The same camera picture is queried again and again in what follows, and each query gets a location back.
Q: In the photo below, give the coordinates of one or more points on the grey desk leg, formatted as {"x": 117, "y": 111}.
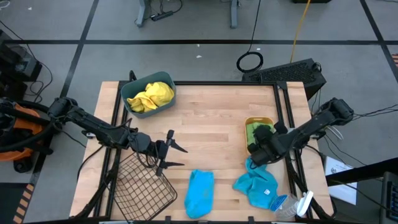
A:
{"x": 234, "y": 14}
{"x": 143, "y": 12}

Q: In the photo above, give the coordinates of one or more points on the black equipment stack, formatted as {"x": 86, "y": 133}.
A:
{"x": 18, "y": 62}

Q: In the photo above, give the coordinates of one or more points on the orange and black vacuum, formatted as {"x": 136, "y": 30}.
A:
{"x": 21, "y": 124}

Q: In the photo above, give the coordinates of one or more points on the green microfiber towel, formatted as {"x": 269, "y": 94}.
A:
{"x": 250, "y": 132}

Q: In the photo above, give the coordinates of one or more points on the clear spray bottle white trigger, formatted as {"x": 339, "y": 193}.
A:
{"x": 287, "y": 205}

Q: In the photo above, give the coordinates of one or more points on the black computer tower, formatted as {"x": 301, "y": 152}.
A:
{"x": 286, "y": 74}

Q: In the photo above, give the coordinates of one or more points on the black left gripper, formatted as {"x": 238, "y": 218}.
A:
{"x": 160, "y": 149}

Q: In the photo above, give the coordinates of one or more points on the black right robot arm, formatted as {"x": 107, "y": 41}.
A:
{"x": 317, "y": 123}

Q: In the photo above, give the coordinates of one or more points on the blue microfiber towel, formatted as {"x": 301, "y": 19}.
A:
{"x": 199, "y": 196}
{"x": 258, "y": 186}

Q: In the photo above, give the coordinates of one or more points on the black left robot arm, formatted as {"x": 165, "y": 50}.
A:
{"x": 93, "y": 126}

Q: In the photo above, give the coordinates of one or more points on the grey device with keys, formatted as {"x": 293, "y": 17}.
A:
{"x": 390, "y": 199}

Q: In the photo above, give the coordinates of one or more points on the black metal table frame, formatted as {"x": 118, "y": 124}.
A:
{"x": 217, "y": 83}

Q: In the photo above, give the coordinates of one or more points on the yellow microfiber towel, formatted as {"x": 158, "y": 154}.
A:
{"x": 155, "y": 96}

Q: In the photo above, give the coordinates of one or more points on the white printed paper sheet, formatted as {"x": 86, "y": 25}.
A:
{"x": 345, "y": 194}

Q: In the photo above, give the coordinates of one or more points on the black power strip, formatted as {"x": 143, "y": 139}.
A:
{"x": 161, "y": 15}

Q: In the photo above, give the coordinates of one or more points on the black metal beam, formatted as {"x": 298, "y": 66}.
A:
{"x": 367, "y": 169}

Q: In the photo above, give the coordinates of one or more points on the orange-yellow plastic basket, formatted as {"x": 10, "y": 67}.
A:
{"x": 258, "y": 119}

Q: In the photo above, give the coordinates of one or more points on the grey-green plastic basket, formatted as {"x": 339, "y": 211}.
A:
{"x": 133, "y": 87}

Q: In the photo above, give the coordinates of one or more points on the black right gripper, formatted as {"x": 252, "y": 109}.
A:
{"x": 269, "y": 151}

